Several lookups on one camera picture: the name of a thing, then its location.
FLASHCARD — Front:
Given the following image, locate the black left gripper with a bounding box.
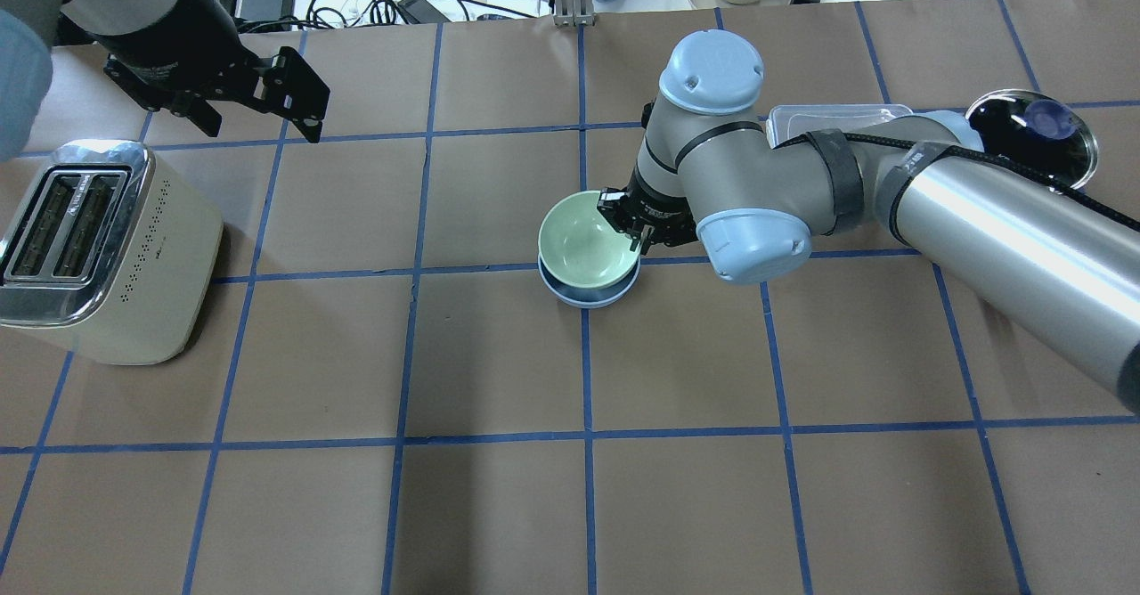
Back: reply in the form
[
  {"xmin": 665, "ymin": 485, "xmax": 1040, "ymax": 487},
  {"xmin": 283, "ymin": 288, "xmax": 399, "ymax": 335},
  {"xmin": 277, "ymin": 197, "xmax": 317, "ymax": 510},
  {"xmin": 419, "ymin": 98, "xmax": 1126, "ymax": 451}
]
[{"xmin": 103, "ymin": 46, "xmax": 329, "ymax": 142}]

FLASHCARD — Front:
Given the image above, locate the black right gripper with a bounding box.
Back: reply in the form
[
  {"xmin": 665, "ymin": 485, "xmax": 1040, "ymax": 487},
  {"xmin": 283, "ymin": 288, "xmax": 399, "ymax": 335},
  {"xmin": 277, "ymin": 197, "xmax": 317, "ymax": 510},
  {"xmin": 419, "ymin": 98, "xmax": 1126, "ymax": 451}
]
[{"xmin": 596, "ymin": 188, "xmax": 697, "ymax": 254}]

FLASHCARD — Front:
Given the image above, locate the green bowl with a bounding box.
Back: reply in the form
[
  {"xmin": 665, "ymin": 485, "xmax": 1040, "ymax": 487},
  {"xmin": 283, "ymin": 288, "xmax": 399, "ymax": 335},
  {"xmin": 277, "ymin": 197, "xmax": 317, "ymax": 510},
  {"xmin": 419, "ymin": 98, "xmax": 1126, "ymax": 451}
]
[{"xmin": 537, "ymin": 190, "xmax": 640, "ymax": 290}]

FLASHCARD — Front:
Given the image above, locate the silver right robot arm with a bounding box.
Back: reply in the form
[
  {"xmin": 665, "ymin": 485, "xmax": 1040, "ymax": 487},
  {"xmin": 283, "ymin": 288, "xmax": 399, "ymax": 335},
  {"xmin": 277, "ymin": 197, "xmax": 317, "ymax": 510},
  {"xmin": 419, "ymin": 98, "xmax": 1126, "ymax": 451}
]
[{"xmin": 596, "ymin": 28, "xmax": 1139, "ymax": 411}]

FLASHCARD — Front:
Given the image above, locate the clear plastic container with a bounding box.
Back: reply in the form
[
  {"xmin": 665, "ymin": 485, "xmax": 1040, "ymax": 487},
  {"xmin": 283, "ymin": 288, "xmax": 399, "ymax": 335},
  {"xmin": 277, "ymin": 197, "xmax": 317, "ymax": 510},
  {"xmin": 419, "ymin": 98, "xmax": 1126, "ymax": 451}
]
[{"xmin": 764, "ymin": 103, "xmax": 915, "ymax": 148}]

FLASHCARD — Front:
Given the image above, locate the silver toaster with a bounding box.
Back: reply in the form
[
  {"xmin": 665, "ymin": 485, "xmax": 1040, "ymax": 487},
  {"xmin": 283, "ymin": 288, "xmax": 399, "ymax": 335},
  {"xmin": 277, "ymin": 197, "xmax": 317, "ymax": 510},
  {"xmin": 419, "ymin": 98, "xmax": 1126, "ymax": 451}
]
[{"xmin": 1, "ymin": 139, "xmax": 223, "ymax": 365}]

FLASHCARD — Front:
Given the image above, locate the blue saucepan with lid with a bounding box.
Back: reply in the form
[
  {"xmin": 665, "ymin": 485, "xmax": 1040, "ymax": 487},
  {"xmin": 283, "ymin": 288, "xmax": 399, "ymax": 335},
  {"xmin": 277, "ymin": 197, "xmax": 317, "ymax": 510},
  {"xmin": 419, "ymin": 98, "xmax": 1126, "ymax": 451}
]
[{"xmin": 951, "ymin": 88, "xmax": 1100, "ymax": 190}]

